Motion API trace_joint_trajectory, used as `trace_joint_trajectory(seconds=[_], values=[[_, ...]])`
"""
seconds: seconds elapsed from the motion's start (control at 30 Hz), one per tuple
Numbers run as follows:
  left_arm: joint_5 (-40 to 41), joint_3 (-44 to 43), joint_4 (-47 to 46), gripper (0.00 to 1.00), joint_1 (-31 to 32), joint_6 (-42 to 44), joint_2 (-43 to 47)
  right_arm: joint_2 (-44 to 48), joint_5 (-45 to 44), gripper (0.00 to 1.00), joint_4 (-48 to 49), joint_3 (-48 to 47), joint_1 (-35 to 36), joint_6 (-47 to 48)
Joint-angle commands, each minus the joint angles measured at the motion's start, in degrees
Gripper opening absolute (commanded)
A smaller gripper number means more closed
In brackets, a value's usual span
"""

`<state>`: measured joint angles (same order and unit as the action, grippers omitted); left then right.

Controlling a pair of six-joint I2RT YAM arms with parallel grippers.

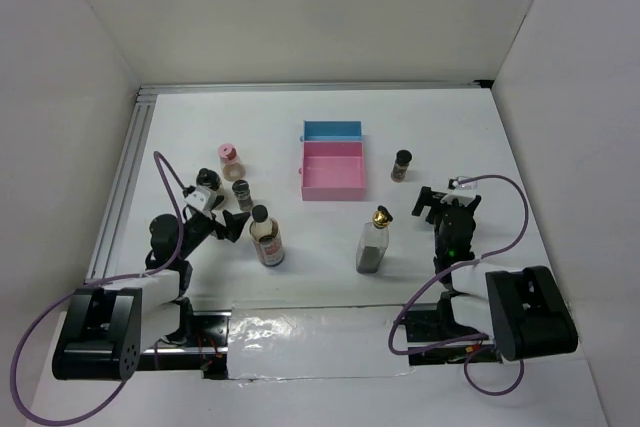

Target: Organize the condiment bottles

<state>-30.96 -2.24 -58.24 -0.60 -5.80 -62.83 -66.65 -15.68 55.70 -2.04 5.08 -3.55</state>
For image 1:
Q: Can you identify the small black pepper shaker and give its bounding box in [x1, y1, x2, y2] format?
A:
[231, 179, 254, 212]

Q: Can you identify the soy sauce bottle red label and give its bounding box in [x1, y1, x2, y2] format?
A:
[249, 204, 285, 267]

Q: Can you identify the pink cap spice jar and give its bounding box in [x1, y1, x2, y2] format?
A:
[218, 143, 245, 183]

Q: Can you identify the black cap spice jar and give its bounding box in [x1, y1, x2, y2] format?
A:
[391, 149, 412, 182]

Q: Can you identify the square glass bottle gold spout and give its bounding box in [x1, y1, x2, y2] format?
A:
[356, 205, 393, 274]

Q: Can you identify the black round cap jar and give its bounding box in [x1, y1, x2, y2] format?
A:
[196, 168, 221, 191]

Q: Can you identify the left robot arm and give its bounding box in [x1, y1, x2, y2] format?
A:
[52, 209, 250, 381]

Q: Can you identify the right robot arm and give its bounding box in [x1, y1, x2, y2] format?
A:
[412, 186, 578, 361]

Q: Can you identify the pink plastic bin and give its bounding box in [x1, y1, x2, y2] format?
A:
[299, 141, 366, 201]

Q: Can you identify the blue plastic bin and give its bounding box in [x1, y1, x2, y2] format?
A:
[300, 120, 362, 142]

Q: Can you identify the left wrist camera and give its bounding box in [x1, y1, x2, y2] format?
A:
[185, 186, 218, 212]

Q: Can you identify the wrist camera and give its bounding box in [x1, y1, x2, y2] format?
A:
[185, 186, 218, 212]
[443, 176, 477, 206]

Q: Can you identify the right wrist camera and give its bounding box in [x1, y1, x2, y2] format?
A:
[443, 176, 477, 206]

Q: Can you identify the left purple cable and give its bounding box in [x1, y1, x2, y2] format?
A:
[9, 150, 197, 424]

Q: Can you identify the purple cable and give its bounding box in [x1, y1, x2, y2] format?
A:
[9, 150, 197, 424]
[388, 174, 531, 394]

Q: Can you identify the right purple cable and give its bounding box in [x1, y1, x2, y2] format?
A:
[388, 174, 531, 394]

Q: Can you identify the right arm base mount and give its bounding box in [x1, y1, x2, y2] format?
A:
[405, 302, 503, 365]

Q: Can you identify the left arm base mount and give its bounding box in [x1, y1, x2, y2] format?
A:
[137, 311, 231, 380]

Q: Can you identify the aluminium frame rail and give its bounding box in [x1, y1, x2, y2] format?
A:
[85, 79, 495, 281]

